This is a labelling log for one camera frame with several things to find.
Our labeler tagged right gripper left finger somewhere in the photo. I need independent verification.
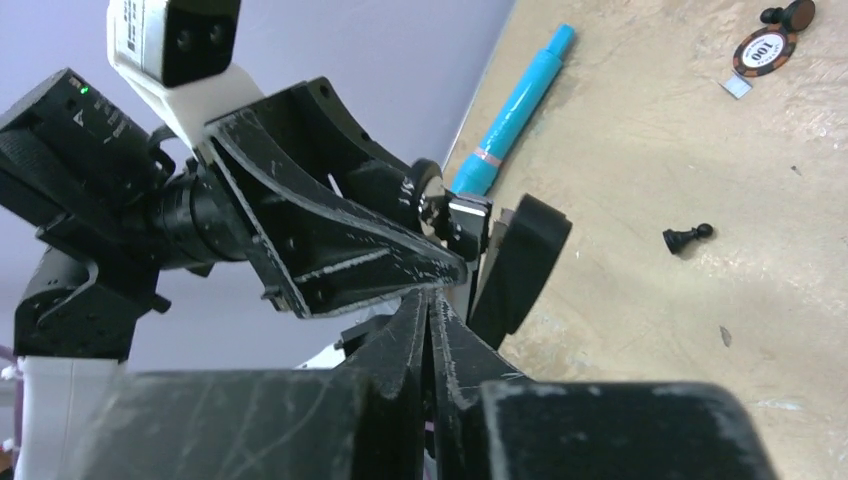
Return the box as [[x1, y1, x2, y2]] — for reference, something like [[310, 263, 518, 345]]
[[60, 291, 431, 479]]

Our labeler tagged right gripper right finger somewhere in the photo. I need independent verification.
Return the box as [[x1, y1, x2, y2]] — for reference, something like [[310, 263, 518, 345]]
[[429, 294, 777, 479]]

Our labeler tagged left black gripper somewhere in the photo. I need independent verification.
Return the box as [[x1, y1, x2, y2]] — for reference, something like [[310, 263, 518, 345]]
[[158, 78, 468, 318]]

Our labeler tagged black stapler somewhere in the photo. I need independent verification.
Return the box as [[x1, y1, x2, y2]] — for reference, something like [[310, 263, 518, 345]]
[[465, 195, 572, 349]]

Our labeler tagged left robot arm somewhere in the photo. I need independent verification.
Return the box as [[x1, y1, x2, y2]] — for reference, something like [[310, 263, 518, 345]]
[[1, 68, 468, 479]]

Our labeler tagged blue marker pen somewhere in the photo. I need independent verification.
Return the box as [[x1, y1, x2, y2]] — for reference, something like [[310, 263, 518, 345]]
[[450, 24, 576, 196]]

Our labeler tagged metal staple strip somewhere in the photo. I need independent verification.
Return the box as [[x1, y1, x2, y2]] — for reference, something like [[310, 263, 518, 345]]
[[719, 74, 753, 100]]

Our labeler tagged brown 100 poker chip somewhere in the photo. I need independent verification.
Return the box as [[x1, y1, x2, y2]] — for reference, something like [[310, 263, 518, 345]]
[[732, 25, 798, 78]]

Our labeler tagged black chess pawn lying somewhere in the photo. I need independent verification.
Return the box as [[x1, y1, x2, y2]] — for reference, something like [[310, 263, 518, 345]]
[[759, 0, 816, 33]]

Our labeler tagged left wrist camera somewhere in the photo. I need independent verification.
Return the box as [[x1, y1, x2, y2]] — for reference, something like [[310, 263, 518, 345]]
[[106, 0, 264, 149]]

